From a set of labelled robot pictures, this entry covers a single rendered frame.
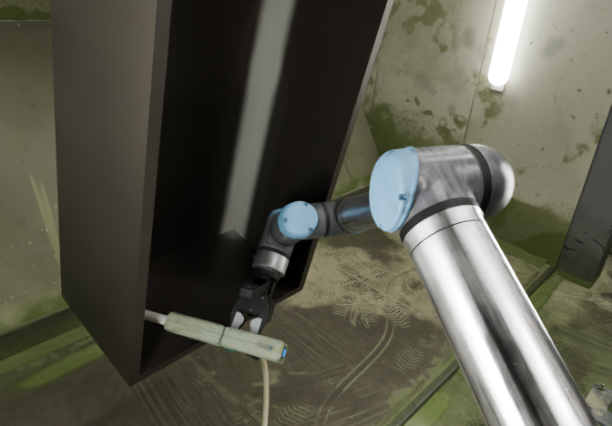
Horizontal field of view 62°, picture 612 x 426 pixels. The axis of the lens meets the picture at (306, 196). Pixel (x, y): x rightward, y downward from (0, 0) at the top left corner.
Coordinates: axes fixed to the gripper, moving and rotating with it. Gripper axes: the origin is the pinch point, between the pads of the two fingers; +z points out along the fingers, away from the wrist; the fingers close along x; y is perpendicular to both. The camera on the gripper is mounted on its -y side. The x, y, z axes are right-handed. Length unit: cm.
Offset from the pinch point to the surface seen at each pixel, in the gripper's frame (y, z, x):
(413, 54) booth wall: 108, -191, -7
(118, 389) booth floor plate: 47, 21, 51
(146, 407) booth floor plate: 45, 23, 38
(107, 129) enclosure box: -52, -25, 20
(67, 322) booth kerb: 52, 5, 84
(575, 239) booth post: 133, -108, -106
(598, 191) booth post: 111, -125, -109
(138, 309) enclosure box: -24.2, 0.8, 15.7
